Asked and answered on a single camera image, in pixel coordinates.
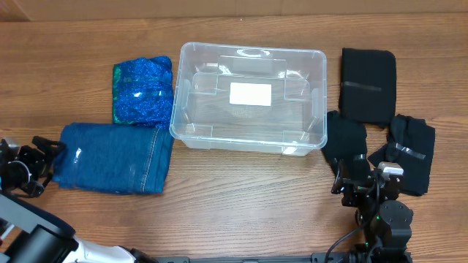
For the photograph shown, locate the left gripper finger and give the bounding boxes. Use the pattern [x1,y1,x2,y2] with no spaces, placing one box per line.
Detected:
[25,172,53,198]
[32,136,66,156]

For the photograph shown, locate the white label in bin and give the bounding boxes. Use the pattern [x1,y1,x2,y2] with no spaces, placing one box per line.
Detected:
[229,83,272,107]

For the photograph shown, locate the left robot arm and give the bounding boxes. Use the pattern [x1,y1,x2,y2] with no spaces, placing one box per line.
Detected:
[1,136,157,263]

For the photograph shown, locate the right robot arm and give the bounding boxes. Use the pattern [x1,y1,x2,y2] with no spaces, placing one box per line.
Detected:
[321,160,413,262]

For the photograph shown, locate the blue sequin garment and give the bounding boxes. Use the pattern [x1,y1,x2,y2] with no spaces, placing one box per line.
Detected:
[112,56,174,129]

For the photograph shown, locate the blue denim jeans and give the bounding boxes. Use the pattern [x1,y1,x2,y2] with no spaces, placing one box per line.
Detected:
[53,123,173,194]

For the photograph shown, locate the black folded garment top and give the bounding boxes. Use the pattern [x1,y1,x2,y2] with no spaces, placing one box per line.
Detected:
[339,47,397,129]

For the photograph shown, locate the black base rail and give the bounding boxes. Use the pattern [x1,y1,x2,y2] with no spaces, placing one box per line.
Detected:
[154,252,358,263]

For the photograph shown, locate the black folded garment right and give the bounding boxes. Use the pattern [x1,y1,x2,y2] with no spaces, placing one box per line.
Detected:
[368,115,435,197]

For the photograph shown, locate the black folded garment middle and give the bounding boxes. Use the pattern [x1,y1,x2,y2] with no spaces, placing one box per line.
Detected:
[322,111,370,180]

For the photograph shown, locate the clear plastic storage bin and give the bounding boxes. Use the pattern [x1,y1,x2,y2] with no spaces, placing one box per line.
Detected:
[170,42,328,156]

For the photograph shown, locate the black folded garment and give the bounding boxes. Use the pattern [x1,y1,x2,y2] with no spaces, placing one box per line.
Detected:
[339,47,397,129]
[368,115,435,197]
[322,111,370,180]

